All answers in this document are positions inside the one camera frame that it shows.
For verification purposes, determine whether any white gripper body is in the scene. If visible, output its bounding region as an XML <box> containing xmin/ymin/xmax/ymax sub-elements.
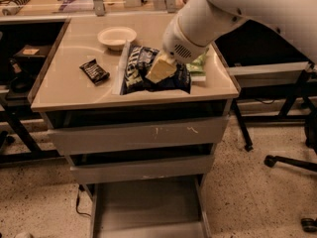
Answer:
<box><xmin>162</xmin><ymin>14</ymin><xmax>215</xmax><ymax>63</ymax></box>

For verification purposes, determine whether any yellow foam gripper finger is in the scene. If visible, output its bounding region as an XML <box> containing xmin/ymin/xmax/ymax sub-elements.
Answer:
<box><xmin>146</xmin><ymin>51</ymin><xmax>176</xmax><ymax>83</ymax></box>

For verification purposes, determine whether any blue chip bag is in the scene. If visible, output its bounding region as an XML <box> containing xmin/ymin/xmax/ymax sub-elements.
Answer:
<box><xmin>112</xmin><ymin>42</ymin><xmax>191</xmax><ymax>95</ymax></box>

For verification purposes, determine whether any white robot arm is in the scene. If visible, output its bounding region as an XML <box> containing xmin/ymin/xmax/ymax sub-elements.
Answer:
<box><xmin>146</xmin><ymin>0</ymin><xmax>317</xmax><ymax>83</ymax></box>

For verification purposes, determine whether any green chip bag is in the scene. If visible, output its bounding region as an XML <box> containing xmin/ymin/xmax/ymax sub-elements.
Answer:
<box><xmin>186</xmin><ymin>50</ymin><xmax>208</xmax><ymax>82</ymax></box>

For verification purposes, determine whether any grey top drawer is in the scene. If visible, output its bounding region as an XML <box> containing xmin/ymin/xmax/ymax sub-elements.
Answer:
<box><xmin>49</xmin><ymin>116</ymin><xmax>229</xmax><ymax>155</ymax></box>

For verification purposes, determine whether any grey drawer cabinet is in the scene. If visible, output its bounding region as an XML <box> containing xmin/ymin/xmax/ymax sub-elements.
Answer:
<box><xmin>28</xmin><ymin>12</ymin><xmax>241</xmax><ymax>238</ymax></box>

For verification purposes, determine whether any grey middle drawer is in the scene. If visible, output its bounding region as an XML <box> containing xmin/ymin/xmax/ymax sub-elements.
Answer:
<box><xmin>70</xmin><ymin>155</ymin><xmax>213</xmax><ymax>184</ymax></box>

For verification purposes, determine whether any grey open bottom drawer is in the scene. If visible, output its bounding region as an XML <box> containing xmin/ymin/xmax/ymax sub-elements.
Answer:
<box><xmin>89</xmin><ymin>176</ymin><xmax>211</xmax><ymax>238</ymax></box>

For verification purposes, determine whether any white paper bowl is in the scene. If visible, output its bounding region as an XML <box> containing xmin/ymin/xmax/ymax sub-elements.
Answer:
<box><xmin>97</xmin><ymin>27</ymin><xmax>137</xmax><ymax>51</ymax></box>

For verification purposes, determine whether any black snack bar wrapper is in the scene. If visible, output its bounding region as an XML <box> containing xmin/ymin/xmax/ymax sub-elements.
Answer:
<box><xmin>79</xmin><ymin>59</ymin><xmax>110</xmax><ymax>85</ymax></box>

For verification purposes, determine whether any black box on shelf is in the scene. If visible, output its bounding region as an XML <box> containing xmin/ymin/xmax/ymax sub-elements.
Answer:
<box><xmin>13</xmin><ymin>45</ymin><xmax>52</xmax><ymax>71</ymax></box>

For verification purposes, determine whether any black office chair base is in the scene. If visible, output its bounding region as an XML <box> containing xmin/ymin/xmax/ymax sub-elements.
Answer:
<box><xmin>264</xmin><ymin>111</ymin><xmax>317</xmax><ymax>172</ymax></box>

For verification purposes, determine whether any black caster wheel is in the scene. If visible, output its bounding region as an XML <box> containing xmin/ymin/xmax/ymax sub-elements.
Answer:
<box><xmin>301</xmin><ymin>218</ymin><xmax>317</xmax><ymax>232</ymax></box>

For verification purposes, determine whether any black cable on floor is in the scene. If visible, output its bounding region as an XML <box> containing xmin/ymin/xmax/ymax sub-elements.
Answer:
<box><xmin>75</xmin><ymin>183</ymin><xmax>92</xmax><ymax>218</ymax></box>

